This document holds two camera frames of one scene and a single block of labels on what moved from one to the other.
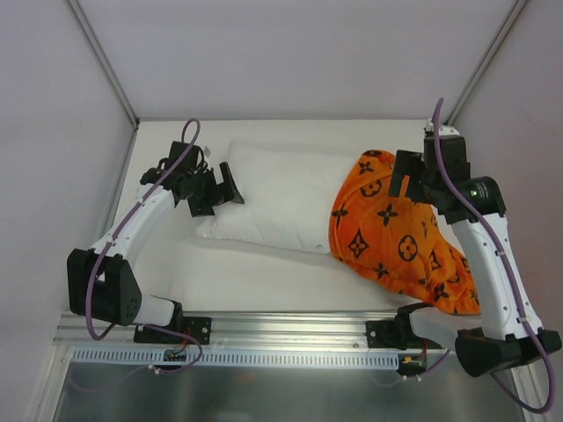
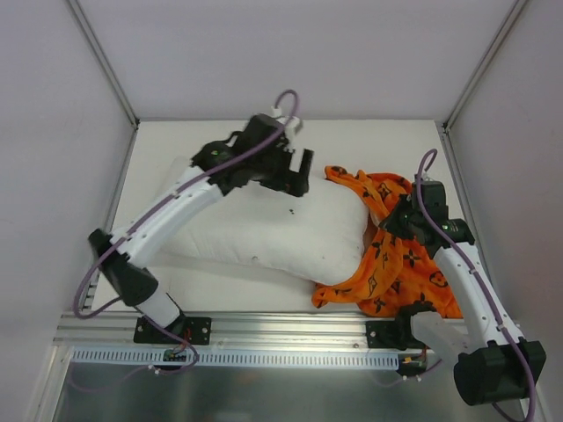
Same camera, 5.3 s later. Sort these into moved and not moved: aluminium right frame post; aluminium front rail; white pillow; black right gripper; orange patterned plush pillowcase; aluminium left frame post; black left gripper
Moved: white pillow; black left gripper; black right gripper; orange patterned plush pillowcase
Not moved: aluminium front rail; aluminium right frame post; aluminium left frame post
